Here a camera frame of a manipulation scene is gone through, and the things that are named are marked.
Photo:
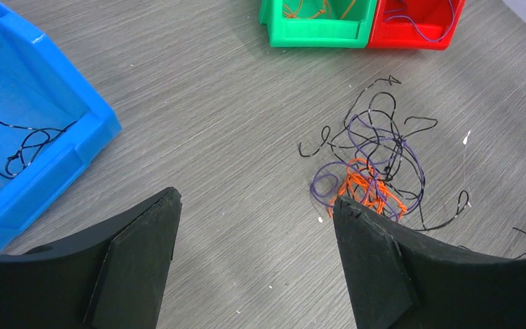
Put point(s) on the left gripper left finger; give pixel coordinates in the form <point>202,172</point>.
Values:
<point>110,275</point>

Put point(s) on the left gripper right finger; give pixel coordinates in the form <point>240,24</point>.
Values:
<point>399,278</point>

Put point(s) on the blue plastic bin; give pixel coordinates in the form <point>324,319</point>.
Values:
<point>52,124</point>

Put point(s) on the green plastic bin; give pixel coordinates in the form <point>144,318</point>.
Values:
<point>318,23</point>

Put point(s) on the red plastic bin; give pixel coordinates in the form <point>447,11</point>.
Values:
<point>415,24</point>

